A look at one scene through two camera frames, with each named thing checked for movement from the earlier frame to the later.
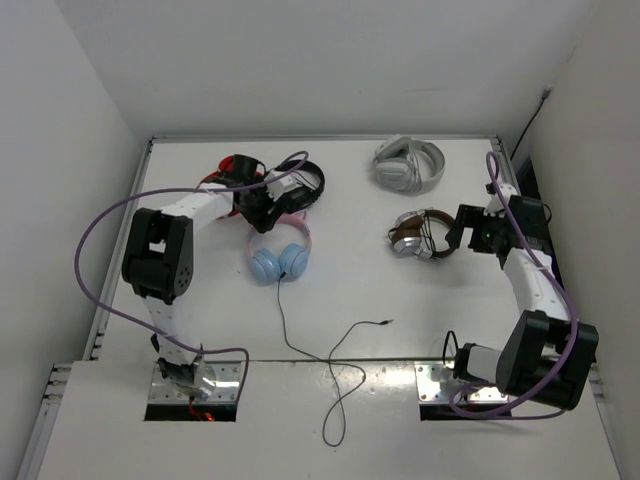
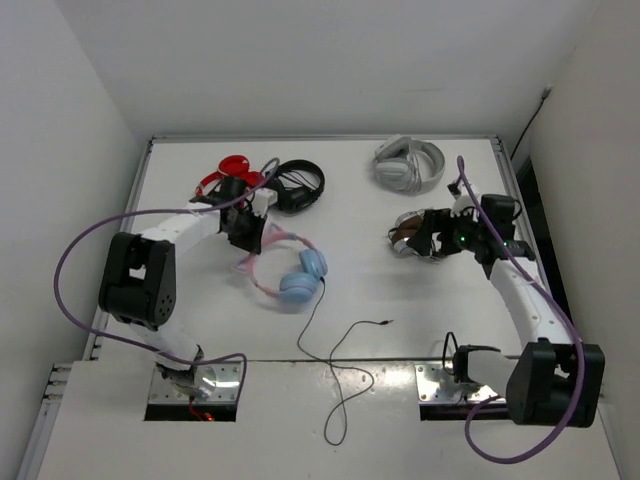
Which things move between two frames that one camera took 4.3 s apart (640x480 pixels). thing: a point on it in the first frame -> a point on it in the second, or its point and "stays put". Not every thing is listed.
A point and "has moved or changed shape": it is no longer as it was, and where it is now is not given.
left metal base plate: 229,380 stays put
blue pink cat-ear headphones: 293,260 -> 302,286
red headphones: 223,177 stays put
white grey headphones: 396,164 stays put
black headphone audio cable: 343,401 has moved or changed shape
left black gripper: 261,220 -> 252,241
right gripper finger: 467,216 -> 420,242
